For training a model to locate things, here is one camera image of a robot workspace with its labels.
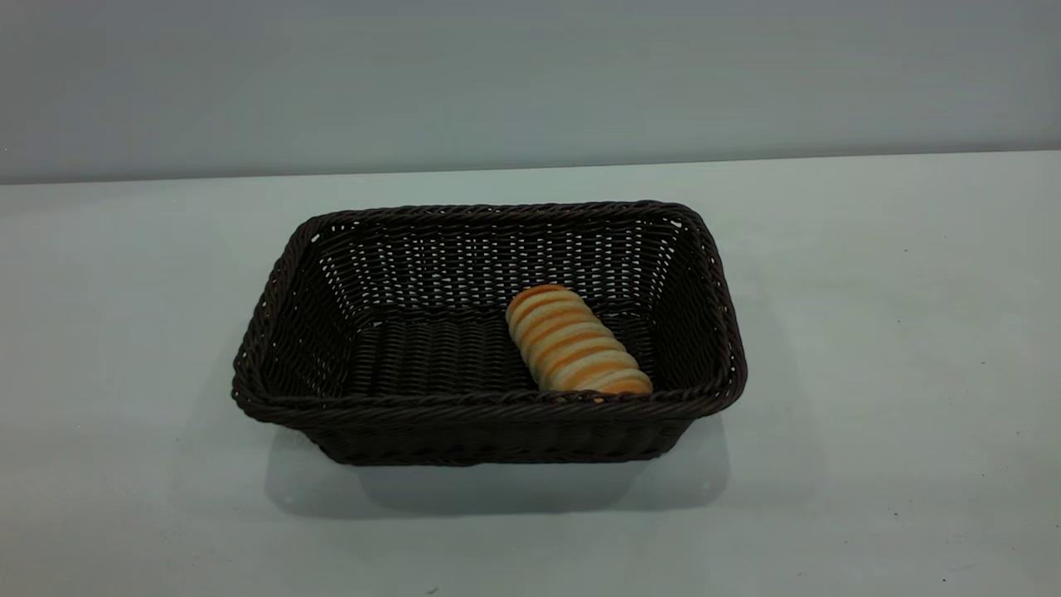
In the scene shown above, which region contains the black woven wicker basket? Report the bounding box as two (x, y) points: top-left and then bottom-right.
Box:
(230, 200), (749, 467)

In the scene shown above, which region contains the striped orange bread roll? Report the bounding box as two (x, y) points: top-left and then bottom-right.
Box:
(506, 284), (654, 396)

